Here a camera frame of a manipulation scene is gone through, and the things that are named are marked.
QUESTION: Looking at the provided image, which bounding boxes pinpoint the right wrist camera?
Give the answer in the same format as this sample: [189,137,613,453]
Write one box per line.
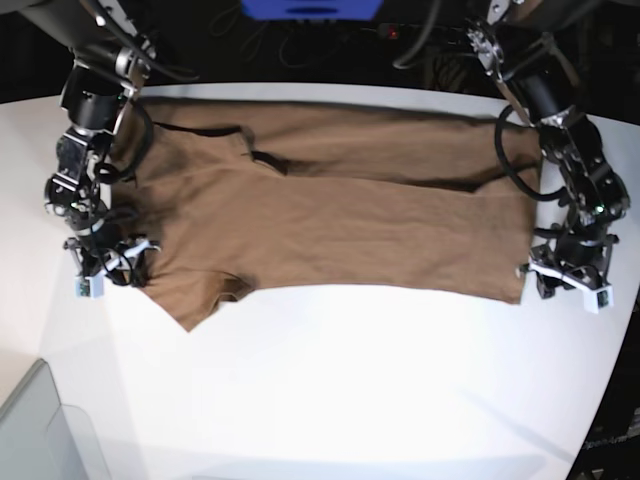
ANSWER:
[75,275,104,299]

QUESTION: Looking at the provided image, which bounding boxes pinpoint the brown t-shirt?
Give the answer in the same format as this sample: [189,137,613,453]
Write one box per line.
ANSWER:
[112,98,536,330]

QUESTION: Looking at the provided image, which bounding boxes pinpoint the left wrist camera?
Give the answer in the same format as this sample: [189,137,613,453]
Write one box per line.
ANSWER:
[583,285,614,314]

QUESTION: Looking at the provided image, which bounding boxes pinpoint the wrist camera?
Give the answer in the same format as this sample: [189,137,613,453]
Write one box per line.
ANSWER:
[583,285,614,314]
[75,275,104,299]

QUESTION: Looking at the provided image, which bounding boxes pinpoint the blue box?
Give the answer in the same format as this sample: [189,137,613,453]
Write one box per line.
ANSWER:
[241,0,383,21]

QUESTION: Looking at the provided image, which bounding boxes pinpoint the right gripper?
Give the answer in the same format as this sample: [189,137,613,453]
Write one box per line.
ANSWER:
[63,236,161,288]

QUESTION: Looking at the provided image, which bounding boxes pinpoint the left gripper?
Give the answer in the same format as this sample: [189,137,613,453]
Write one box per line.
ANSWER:
[516,232,619,299]

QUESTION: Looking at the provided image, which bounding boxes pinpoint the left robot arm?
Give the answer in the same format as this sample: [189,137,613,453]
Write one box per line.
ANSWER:
[461,1,631,312]

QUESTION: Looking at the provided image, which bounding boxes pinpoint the black power strip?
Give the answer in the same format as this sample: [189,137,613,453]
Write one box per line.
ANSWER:
[374,23,469,46]

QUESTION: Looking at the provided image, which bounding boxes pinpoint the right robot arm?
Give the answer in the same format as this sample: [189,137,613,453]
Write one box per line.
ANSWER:
[1,1,197,298]

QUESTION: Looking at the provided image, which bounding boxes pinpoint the grey plastic bin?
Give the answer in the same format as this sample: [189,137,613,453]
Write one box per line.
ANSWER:
[1,359,112,480]

